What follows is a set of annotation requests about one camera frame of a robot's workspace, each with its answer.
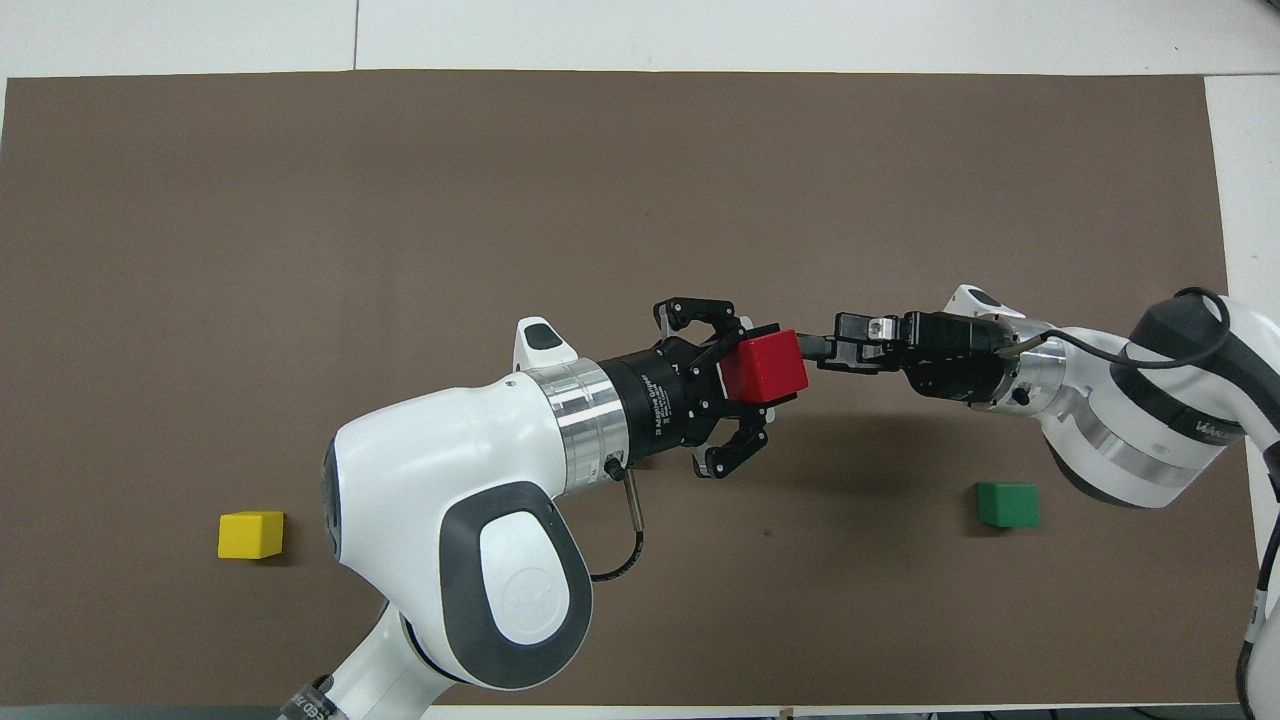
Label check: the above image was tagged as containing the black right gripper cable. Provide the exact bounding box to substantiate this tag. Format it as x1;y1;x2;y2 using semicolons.
995;287;1234;372

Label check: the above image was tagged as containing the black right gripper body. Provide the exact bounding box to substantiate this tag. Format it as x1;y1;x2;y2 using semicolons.
905;312;1021;404

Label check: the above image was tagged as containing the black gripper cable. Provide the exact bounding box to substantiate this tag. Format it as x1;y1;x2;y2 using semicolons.
995;287;1234;372
590;462;647;584

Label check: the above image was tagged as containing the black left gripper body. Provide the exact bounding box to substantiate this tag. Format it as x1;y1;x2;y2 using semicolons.
598;340;746;467

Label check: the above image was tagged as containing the brown table mat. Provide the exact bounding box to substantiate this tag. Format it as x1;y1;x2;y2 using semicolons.
0;68;1276;707

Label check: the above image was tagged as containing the yellow wooden block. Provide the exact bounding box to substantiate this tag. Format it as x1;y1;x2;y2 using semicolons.
218;511;285;560

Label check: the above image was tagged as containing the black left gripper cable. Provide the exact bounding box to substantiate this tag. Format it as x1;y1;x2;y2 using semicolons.
590;462;647;584

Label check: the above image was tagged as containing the red wooden block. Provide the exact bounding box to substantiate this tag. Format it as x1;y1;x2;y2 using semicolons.
720;330;809;406

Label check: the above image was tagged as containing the green wooden block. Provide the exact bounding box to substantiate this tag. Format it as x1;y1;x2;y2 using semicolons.
976;482;1041;529

